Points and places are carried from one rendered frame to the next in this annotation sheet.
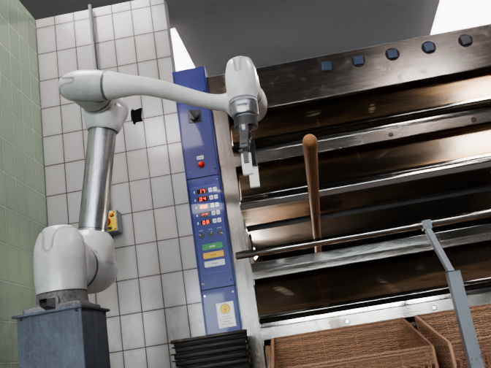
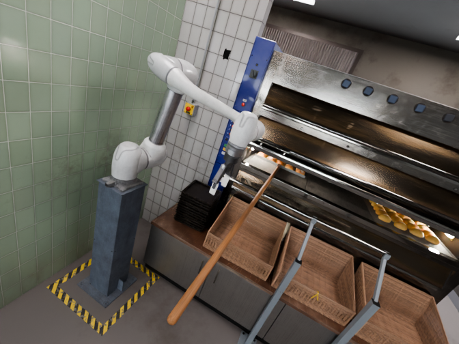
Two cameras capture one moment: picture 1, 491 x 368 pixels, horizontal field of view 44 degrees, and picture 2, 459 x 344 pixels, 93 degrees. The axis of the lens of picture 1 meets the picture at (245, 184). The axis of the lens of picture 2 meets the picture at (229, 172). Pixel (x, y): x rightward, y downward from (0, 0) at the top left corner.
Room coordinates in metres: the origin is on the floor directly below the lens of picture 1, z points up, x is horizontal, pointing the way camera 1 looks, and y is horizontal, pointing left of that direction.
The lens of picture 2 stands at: (0.81, -0.23, 1.85)
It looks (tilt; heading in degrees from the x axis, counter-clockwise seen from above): 23 degrees down; 10
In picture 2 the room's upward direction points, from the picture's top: 20 degrees clockwise
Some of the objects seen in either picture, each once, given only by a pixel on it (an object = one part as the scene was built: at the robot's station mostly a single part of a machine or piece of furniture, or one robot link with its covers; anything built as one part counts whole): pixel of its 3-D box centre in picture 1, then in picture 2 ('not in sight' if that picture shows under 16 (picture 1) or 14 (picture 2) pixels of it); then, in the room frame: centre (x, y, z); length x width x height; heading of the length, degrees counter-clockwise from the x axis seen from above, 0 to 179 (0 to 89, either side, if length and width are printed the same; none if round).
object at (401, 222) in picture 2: not in sight; (398, 213); (3.00, -1.47, 1.21); 0.61 x 0.48 x 0.06; 176
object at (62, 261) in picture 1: (61, 259); (128, 159); (1.90, 0.62, 1.17); 0.18 x 0.16 x 0.22; 170
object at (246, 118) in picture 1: (246, 131); (229, 162); (1.80, -0.03, 1.46); 0.08 x 0.07 x 0.09; 173
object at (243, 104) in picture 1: (244, 109); (235, 149); (1.81, -0.03, 1.54); 0.09 x 0.09 x 0.06
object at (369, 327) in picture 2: not in sight; (396, 314); (2.29, -1.48, 0.72); 0.56 x 0.49 x 0.28; 87
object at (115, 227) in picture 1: (108, 223); (190, 108); (2.65, 0.64, 1.46); 0.10 x 0.07 x 0.10; 86
